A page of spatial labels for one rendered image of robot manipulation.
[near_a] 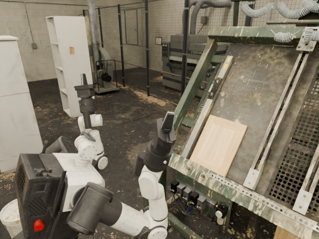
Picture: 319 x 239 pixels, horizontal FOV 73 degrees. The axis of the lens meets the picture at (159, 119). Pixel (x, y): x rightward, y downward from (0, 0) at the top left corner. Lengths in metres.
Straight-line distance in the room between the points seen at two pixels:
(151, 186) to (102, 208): 0.18
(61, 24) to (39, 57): 4.54
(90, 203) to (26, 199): 0.22
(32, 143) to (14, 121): 0.40
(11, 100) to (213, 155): 2.57
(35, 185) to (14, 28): 8.42
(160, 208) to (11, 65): 2.72
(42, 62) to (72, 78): 4.41
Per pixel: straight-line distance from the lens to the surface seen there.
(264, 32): 1.98
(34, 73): 9.29
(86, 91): 1.21
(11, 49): 3.20
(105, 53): 6.90
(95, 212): 0.79
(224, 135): 1.72
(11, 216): 2.43
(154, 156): 0.69
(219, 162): 1.68
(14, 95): 3.28
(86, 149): 0.90
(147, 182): 0.76
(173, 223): 2.25
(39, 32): 9.22
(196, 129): 1.79
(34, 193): 0.88
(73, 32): 4.89
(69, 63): 4.89
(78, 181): 0.88
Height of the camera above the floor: 1.88
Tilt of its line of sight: 24 degrees down
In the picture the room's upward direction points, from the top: straight up
